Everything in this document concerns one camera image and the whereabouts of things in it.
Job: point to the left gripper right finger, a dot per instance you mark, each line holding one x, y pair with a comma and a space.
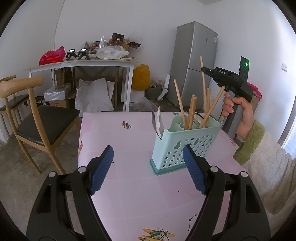
246, 217

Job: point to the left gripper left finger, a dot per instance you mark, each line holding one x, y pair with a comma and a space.
50, 218

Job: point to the wooden chopstick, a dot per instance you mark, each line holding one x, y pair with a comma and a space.
212, 107
191, 113
180, 104
208, 105

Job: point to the white fleece right forearm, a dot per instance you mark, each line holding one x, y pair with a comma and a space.
272, 171

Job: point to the person right hand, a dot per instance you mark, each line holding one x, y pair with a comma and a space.
247, 119

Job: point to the silver refrigerator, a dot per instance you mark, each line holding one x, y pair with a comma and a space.
193, 40

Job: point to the wooden chair black seat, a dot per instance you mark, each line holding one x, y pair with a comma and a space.
45, 127

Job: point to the yellow plastic bag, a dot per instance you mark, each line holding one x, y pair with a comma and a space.
141, 78

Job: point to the mint green utensil basket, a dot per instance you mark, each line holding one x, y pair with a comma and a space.
167, 155

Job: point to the white metal side table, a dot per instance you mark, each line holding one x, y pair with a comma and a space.
80, 64

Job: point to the white plastic bag on table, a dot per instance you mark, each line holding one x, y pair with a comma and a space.
111, 52

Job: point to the grey box under table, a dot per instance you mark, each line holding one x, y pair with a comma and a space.
57, 93

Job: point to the large white sack under table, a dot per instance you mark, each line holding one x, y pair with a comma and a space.
94, 96

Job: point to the red plastic bag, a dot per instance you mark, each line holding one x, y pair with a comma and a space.
53, 56

